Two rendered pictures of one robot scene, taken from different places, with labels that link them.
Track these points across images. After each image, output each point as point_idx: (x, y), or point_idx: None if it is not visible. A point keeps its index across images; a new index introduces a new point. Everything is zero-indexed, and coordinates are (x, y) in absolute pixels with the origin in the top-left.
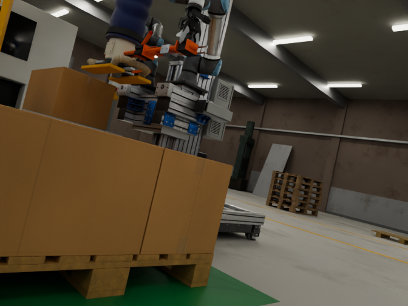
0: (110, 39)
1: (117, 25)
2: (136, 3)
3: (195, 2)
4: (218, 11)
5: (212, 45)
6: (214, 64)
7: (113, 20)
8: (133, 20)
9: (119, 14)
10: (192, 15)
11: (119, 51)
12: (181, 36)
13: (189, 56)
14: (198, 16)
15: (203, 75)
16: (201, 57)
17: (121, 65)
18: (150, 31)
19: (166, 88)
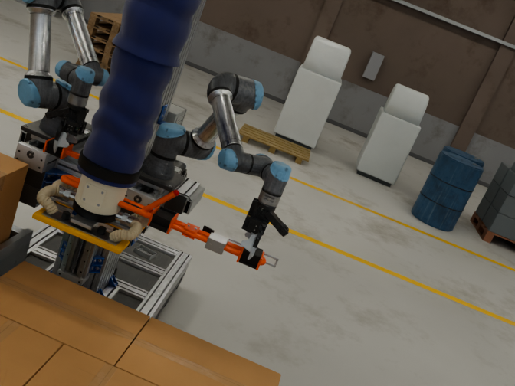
0: (96, 183)
1: (115, 170)
2: (146, 132)
3: (273, 206)
4: (244, 111)
5: (215, 135)
6: (208, 152)
7: (106, 158)
8: (139, 157)
9: (119, 151)
10: (265, 218)
11: (113, 204)
12: (253, 253)
13: (172, 139)
14: (277, 227)
15: (160, 119)
16: (188, 139)
17: (113, 220)
18: (178, 194)
19: (145, 204)
